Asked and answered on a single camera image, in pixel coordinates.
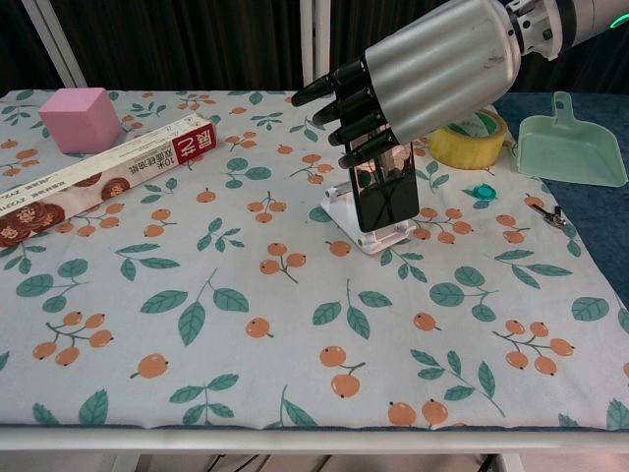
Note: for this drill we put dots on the floral fruit print tablecloth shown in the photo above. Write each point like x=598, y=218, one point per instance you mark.
x=245, y=319

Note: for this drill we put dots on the long baking paper box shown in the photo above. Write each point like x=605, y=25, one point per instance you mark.
x=113, y=172

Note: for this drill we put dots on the mint green dustpan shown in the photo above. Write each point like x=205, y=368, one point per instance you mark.
x=565, y=147

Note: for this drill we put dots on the blue table mat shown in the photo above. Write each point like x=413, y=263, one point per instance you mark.
x=599, y=221

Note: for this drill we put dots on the white folding phone stand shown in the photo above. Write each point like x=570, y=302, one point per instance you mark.
x=378, y=241

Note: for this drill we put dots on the pink cube block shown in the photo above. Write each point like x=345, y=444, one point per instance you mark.
x=81, y=123

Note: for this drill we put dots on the dark pleated curtain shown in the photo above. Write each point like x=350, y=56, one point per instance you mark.
x=196, y=44

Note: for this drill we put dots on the small metal clip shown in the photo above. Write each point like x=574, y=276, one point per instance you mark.
x=553, y=216

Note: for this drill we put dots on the white upright frame post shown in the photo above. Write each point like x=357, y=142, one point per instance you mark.
x=314, y=44

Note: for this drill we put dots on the black smartphone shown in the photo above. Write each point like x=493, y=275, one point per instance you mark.
x=388, y=196

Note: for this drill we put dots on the white slanted frame bar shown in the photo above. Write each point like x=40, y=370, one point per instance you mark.
x=59, y=44

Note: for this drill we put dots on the yellow packing tape roll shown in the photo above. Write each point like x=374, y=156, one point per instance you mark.
x=462, y=147

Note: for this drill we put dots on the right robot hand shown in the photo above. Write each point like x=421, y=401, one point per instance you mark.
x=437, y=74

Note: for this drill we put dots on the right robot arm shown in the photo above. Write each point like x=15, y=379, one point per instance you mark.
x=589, y=19

